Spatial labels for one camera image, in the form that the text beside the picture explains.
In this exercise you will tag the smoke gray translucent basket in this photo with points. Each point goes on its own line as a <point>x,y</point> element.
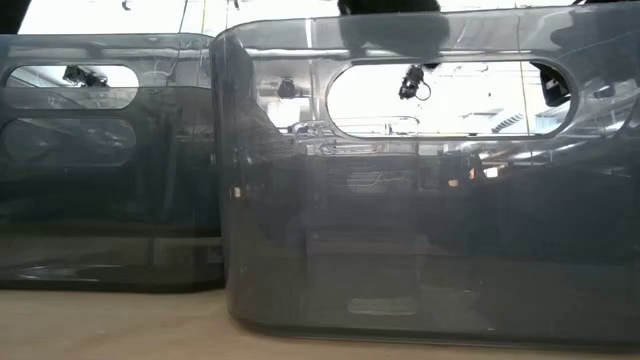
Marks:
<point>350,225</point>
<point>100,200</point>
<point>165,55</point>

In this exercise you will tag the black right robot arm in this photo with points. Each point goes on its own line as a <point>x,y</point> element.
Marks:
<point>390,6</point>

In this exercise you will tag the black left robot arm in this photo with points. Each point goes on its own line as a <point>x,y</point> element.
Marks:
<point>12,15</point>

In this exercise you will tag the black hanging ceiling device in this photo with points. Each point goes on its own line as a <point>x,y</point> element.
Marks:
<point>412,82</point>

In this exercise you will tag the black blocky equipment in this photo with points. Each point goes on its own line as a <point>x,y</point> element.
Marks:
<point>552,87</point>

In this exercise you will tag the black ceiling fixture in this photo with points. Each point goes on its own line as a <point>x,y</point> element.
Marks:
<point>82,76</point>

